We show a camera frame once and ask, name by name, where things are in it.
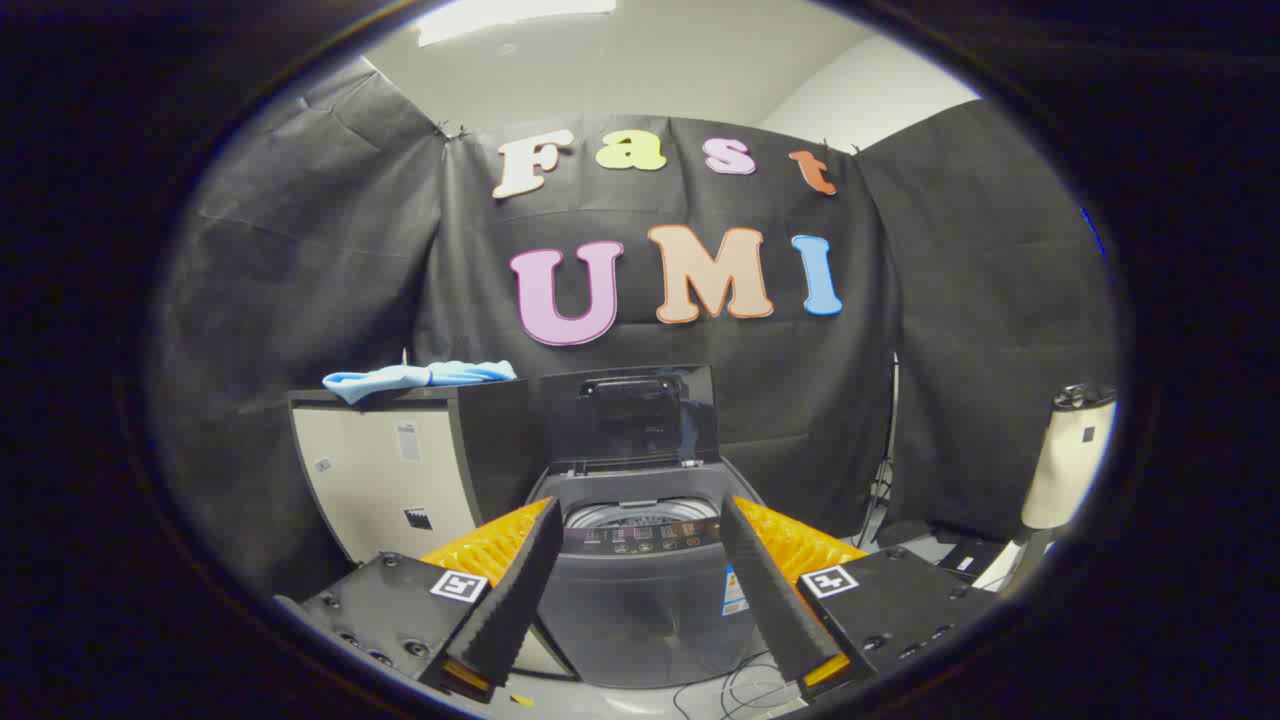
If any grey washing machine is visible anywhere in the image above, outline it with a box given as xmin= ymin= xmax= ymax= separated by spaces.
xmin=525 ymin=455 xmax=791 ymax=691

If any ceiling light panel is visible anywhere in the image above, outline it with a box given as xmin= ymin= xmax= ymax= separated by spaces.
xmin=415 ymin=0 xmax=618 ymax=48

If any light blue cloth garment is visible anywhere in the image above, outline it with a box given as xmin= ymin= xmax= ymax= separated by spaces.
xmin=322 ymin=360 xmax=518 ymax=406

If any cream cylindrical container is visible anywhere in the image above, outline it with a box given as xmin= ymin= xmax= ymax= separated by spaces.
xmin=1020 ymin=383 xmax=1118 ymax=531

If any black floor cable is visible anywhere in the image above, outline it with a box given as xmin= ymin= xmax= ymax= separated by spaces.
xmin=670 ymin=650 xmax=801 ymax=720

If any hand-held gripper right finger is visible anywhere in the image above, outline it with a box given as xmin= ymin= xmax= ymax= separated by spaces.
xmin=718 ymin=494 xmax=1001 ymax=701

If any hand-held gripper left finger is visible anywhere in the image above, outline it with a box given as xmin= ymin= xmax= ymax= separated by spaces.
xmin=275 ymin=497 xmax=564 ymax=704

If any black backdrop cloth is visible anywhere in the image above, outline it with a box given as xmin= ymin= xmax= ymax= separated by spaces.
xmin=150 ymin=55 xmax=1121 ymax=601

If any beige cabinet with dark top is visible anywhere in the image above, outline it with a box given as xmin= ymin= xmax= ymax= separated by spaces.
xmin=288 ymin=380 xmax=546 ymax=566

